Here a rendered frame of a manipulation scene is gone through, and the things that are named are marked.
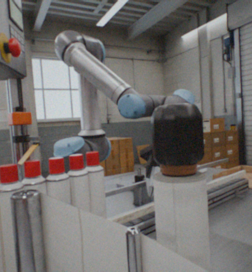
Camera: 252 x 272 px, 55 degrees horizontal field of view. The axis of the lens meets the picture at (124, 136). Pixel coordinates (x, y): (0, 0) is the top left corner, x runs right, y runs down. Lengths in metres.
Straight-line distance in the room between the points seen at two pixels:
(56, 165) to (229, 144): 4.45
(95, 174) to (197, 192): 0.30
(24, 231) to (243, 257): 0.41
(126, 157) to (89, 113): 3.22
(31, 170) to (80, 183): 0.11
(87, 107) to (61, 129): 5.09
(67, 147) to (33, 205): 0.57
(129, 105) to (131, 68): 6.33
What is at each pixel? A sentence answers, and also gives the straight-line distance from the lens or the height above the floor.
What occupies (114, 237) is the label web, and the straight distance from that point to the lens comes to 0.24.
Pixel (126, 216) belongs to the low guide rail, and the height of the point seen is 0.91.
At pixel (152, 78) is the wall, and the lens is 7.35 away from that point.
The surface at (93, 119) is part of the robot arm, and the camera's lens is 1.01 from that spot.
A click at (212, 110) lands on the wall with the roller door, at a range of 6.08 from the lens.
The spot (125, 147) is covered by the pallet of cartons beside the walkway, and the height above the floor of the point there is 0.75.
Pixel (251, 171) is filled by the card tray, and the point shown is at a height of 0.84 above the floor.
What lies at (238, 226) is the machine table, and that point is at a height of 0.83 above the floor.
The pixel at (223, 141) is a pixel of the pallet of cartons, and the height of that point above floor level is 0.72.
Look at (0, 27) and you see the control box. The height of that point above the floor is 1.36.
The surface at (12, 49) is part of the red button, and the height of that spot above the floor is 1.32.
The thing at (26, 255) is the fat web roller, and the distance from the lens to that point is 0.37.
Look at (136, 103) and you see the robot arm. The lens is 0.70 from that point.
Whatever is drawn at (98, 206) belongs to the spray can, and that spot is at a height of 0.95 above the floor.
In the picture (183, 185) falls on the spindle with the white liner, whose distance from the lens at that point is 0.37.
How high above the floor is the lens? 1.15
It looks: 3 degrees down
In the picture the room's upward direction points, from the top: 4 degrees counter-clockwise
